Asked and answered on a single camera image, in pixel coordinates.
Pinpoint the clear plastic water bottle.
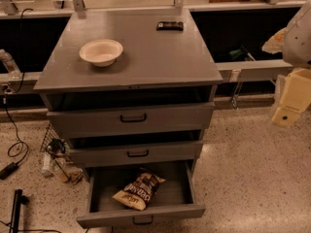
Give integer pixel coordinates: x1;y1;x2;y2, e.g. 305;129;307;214
0;50;21;80

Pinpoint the black power adapter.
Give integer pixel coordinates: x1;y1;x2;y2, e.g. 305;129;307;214
0;162;18;180

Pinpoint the grey middle drawer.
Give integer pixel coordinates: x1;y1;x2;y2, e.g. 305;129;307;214
69;141;203;168

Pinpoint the wire mesh basket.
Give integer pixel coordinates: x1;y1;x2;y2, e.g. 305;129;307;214
41;124;63;152

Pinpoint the grey drawer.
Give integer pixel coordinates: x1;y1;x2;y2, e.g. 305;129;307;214
69;141;203;168
48;103;214;139
77;161;205;228

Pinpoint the grey bottom drawer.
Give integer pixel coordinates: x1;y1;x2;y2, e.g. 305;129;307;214
77;161;205;228

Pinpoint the black stand post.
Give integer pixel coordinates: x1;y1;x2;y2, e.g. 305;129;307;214
9;189;28;233

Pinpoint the yellow robot base panel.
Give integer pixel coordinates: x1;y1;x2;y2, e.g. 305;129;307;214
272;68;311;127

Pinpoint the grey drawer cabinet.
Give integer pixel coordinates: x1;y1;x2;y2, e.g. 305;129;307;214
33;7;225;180

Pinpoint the black snack bar wrapper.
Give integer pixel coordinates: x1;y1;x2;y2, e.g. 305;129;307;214
156;21;184;31

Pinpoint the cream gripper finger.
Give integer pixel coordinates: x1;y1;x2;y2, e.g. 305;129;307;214
261;28;287;54

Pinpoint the brown chip bag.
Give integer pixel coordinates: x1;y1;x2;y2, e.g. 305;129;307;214
113;171;165;211

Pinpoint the clutter pile beside cabinet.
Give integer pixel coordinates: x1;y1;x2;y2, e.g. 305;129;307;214
41;138;83;184

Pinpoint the grey top drawer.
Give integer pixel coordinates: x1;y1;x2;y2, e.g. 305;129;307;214
48;103;214;139

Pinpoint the grey metal rail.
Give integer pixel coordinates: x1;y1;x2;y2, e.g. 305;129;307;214
216;59;293;83

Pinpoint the black power cable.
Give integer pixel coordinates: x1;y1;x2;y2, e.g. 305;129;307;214
2;7;34;165

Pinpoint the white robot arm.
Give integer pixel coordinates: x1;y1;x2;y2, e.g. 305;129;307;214
261;0;311;68

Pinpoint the green object in bin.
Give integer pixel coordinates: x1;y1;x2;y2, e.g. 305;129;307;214
228;49;246;61

